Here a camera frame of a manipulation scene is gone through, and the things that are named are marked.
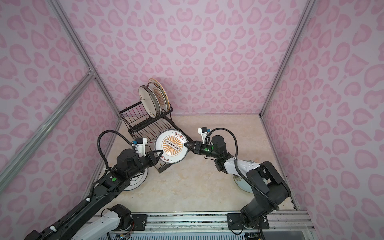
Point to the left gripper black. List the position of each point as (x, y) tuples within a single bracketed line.
[(151, 157)]

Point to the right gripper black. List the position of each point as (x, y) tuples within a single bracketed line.
[(198, 147)]

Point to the black wire dish rack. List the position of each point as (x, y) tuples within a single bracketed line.
[(141, 125)]

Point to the white plate brown rim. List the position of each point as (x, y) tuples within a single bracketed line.
[(147, 102)]

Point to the light green flower plate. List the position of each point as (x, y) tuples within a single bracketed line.
[(241, 183)]

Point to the cream star cartoon plate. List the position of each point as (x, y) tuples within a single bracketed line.
[(163, 91)]

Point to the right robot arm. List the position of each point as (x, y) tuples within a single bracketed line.
[(267, 185)]

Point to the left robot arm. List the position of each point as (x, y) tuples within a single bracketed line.
[(128, 166)]

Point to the white plate black rings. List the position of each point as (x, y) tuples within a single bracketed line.
[(138, 181)]

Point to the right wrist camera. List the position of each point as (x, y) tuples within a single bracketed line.
[(204, 131)]

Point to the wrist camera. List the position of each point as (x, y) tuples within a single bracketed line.
[(139, 144), (204, 131)]

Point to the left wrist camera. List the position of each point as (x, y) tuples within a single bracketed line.
[(139, 144)]

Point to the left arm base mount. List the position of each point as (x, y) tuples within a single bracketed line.
[(132, 222)]

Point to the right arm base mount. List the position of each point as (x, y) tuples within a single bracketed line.
[(238, 221)]

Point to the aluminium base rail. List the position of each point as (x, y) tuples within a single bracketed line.
[(282, 225)]

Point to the aluminium frame diagonal beam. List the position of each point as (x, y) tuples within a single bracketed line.
[(19, 160)]

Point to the aluminium frame post left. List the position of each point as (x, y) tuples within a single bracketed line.
[(79, 46)]

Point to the aluminium frame post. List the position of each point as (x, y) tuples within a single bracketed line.
[(303, 22), (79, 46)]

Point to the aluminium frame post right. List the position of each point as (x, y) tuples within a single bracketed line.
[(303, 22)]

